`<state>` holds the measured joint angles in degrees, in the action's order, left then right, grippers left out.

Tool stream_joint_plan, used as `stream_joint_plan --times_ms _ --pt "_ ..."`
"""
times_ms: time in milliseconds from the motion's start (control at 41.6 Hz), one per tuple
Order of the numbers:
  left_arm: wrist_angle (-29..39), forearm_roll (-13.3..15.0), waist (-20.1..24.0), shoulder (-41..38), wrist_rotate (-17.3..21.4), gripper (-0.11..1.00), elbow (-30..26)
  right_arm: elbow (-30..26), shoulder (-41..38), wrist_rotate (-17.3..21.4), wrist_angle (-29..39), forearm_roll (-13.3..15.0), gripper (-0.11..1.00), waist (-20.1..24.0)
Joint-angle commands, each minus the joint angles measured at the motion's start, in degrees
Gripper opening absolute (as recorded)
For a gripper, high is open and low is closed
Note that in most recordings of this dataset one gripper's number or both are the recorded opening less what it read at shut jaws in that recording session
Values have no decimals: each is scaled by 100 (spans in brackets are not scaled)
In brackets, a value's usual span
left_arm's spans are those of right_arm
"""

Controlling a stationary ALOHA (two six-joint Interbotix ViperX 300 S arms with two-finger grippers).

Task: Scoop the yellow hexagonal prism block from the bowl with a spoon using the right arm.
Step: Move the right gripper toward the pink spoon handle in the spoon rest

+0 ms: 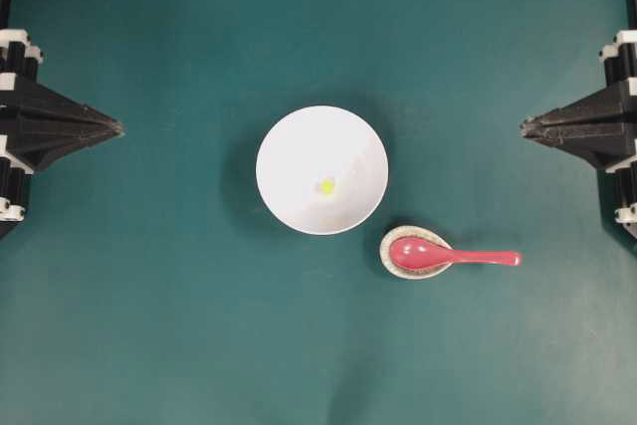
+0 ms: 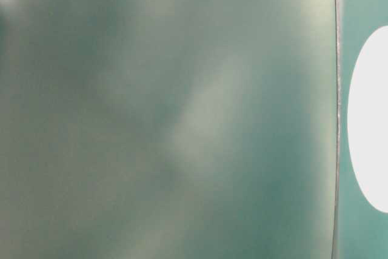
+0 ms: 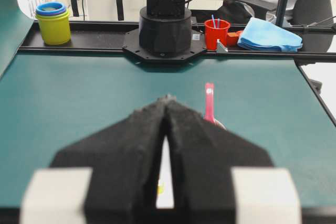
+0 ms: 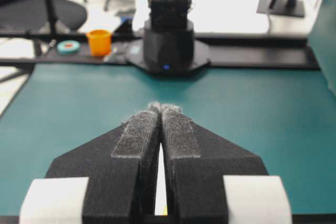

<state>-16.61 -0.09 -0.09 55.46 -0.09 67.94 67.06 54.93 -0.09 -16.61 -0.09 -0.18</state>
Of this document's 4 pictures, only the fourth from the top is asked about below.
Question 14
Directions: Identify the teal tape roll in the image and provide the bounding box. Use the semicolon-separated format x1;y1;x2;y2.
57;40;80;55

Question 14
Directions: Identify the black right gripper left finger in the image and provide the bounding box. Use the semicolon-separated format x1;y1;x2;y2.
19;101;161;224

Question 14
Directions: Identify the black office chair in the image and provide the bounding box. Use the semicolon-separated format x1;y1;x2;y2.
1;0;87;31

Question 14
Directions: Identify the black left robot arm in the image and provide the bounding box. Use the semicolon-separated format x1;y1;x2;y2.
125;0;209;76

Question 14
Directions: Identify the orange plastic cup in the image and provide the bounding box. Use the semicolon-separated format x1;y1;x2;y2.
86;29;112;57

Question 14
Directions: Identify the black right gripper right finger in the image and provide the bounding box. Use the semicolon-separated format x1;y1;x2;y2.
160;102;292;224

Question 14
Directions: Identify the black table edge rail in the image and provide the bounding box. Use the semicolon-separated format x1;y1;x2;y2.
1;32;319;72

